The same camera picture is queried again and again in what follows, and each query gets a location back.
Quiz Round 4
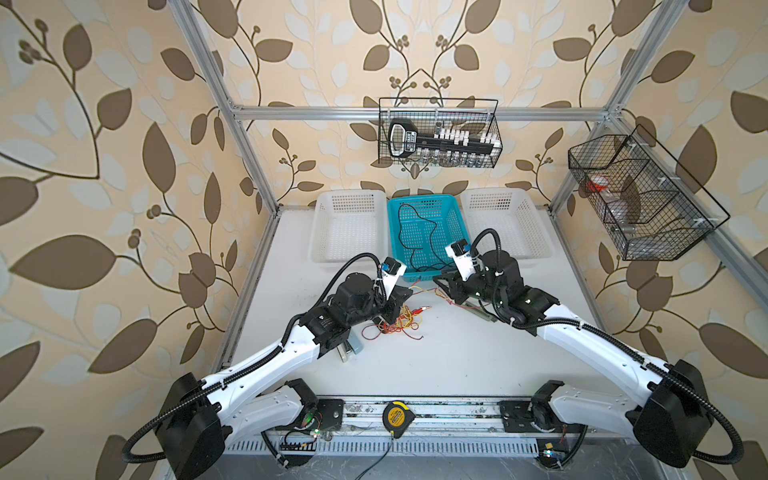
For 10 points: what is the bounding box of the yellow cable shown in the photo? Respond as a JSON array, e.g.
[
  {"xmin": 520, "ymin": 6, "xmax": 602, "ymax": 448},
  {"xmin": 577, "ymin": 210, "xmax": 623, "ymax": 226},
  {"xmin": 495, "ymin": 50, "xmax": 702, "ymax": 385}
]
[{"xmin": 398, "ymin": 287, "xmax": 439, "ymax": 330}]

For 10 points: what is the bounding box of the red cable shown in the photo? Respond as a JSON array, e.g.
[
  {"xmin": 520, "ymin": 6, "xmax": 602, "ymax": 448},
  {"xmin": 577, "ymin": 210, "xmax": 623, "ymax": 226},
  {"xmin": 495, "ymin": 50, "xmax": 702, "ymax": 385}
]
[{"xmin": 359, "ymin": 286, "xmax": 457, "ymax": 342}]

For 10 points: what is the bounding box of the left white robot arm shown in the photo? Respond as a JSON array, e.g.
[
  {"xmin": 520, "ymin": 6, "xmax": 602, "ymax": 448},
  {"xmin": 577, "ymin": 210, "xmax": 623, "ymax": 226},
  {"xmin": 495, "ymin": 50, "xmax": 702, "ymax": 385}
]
[{"xmin": 121, "ymin": 273, "xmax": 413, "ymax": 479}]

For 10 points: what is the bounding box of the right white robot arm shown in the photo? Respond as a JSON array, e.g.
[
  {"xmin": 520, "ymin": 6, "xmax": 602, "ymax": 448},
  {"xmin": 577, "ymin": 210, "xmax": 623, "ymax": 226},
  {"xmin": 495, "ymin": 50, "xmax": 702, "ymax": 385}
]
[{"xmin": 433, "ymin": 241, "xmax": 745, "ymax": 468}]

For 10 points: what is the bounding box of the green utility knife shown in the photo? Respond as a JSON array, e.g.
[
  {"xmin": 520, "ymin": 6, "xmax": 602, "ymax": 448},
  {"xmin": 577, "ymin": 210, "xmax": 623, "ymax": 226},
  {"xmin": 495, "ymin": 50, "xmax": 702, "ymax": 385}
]
[{"xmin": 460, "ymin": 305, "xmax": 498, "ymax": 322}]

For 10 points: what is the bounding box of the grey blue stapler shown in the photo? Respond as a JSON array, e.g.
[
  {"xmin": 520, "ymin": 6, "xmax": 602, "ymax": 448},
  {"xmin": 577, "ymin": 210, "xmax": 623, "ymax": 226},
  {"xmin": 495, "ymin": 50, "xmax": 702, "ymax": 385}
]
[{"xmin": 336, "ymin": 329, "xmax": 364, "ymax": 363}]

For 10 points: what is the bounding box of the teal plastic basket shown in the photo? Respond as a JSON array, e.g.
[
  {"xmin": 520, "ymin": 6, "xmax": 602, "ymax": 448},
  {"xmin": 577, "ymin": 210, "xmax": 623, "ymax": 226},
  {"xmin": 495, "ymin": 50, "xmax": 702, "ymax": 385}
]
[{"xmin": 387, "ymin": 194, "xmax": 470, "ymax": 282}]

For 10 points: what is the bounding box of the right white plastic basket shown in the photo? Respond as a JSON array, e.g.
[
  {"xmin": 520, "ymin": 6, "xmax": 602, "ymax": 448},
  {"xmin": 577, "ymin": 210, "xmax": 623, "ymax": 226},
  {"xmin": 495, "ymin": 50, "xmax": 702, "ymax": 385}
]
[{"xmin": 459, "ymin": 188, "xmax": 555, "ymax": 263}]

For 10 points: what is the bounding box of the white plastic basket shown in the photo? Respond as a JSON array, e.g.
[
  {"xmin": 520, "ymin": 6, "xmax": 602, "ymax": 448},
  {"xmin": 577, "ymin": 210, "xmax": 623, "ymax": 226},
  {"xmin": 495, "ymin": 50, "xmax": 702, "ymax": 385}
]
[
  {"xmin": 308, "ymin": 190, "xmax": 390, "ymax": 264},
  {"xmin": 459, "ymin": 188, "xmax": 555, "ymax": 263}
]

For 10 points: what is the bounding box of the left white plastic basket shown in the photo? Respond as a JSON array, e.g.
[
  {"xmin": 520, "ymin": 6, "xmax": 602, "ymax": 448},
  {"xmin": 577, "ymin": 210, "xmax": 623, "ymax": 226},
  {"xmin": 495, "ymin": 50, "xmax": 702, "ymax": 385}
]
[{"xmin": 308, "ymin": 190, "xmax": 390, "ymax": 264}]

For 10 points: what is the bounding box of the yellow tape measure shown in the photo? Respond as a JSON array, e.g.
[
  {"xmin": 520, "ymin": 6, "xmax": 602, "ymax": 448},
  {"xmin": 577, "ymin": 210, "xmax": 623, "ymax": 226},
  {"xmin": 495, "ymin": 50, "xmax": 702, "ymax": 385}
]
[{"xmin": 382, "ymin": 401, "xmax": 416, "ymax": 439}]

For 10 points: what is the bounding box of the red item in basket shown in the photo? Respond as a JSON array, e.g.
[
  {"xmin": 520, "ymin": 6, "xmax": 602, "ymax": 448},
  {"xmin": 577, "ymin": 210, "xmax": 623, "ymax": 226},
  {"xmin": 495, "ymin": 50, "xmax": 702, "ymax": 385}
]
[{"xmin": 585, "ymin": 175, "xmax": 610, "ymax": 193}]

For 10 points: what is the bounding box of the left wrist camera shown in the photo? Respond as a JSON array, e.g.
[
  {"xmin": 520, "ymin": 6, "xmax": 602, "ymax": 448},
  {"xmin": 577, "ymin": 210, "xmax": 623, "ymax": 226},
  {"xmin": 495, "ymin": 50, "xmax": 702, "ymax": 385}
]
[{"xmin": 379, "ymin": 257, "xmax": 407, "ymax": 300}]

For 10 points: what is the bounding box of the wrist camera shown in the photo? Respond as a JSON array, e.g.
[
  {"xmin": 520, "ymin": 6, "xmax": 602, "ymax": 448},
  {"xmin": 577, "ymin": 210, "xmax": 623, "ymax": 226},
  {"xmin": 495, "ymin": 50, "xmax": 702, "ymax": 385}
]
[
  {"xmin": 445, "ymin": 239, "xmax": 480, "ymax": 281},
  {"xmin": 379, "ymin": 257, "xmax": 407, "ymax": 300}
]

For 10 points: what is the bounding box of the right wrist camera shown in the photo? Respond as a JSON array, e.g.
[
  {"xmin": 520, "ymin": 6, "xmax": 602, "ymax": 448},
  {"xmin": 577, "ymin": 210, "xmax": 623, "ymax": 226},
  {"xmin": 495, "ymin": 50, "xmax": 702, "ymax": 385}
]
[{"xmin": 445, "ymin": 239, "xmax": 480, "ymax": 281}]

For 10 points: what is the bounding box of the aluminium frame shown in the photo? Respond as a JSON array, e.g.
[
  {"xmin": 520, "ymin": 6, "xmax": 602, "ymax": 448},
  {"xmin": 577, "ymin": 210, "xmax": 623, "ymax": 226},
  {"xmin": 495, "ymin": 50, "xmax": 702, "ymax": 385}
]
[{"xmin": 166, "ymin": 1, "xmax": 767, "ymax": 465}]

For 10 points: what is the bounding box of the back black wire basket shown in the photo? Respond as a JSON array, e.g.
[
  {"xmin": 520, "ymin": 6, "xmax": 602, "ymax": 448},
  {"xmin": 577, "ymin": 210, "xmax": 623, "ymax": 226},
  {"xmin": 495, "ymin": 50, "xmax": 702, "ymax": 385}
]
[{"xmin": 377, "ymin": 96, "xmax": 503, "ymax": 169}]

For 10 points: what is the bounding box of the black wire basket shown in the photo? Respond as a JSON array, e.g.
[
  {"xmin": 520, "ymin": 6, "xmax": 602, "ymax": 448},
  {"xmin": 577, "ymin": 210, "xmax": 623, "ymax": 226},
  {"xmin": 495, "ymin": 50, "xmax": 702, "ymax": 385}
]
[
  {"xmin": 377, "ymin": 96, "xmax": 503, "ymax": 169},
  {"xmin": 568, "ymin": 125, "xmax": 731, "ymax": 261}
]

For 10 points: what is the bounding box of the right black wire basket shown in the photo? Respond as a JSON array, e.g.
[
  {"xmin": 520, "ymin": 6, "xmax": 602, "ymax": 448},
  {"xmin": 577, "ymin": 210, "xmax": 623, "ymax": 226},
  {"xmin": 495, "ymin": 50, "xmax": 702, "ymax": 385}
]
[{"xmin": 568, "ymin": 125, "xmax": 731, "ymax": 261}]

